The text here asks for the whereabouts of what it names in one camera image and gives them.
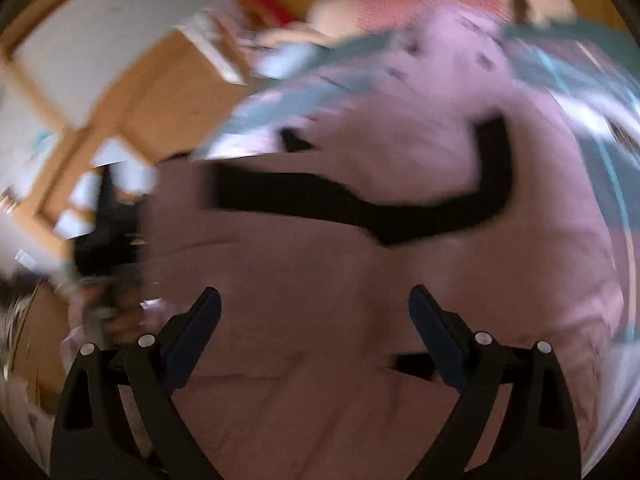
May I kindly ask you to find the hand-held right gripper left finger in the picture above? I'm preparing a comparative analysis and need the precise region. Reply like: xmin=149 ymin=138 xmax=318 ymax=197
xmin=50 ymin=286 xmax=223 ymax=480

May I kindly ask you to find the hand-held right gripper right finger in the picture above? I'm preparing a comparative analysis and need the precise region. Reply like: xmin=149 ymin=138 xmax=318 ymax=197
xmin=407 ymin=284 xmax=583 ymax=480

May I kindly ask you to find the pink garment with black trim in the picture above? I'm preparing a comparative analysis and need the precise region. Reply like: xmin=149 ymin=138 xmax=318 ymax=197
xmin=65 ymin=10 xmax=626 ymax=480

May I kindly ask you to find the person's left hand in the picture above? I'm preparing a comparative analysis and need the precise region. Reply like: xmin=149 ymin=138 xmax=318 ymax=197
xmin=102 ymin=302 xmax=147 ymax=347

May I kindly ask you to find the wooden wardrobe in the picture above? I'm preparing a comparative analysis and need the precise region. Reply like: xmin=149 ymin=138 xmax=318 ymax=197
xmin=0 ymin=0 xmax=251 ymax=271

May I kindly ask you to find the light blue pillow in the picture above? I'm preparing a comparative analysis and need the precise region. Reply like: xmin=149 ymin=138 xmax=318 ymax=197
xmin=260 ymin=42 xmax=316 ymax=78

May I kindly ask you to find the red cloth item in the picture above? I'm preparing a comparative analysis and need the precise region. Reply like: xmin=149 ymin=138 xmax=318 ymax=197
xmin=245 ymin=0 xmax=298 ymax=28

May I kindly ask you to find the teal bed sheet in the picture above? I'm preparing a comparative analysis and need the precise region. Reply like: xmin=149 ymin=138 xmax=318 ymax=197
xmin=200 ymin=15 xmax=640 ymax=361

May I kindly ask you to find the red striped plush pillow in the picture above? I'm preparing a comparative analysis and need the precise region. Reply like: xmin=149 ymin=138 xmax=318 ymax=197
xmin=307 ymin=0 xmax=576 ymax=36

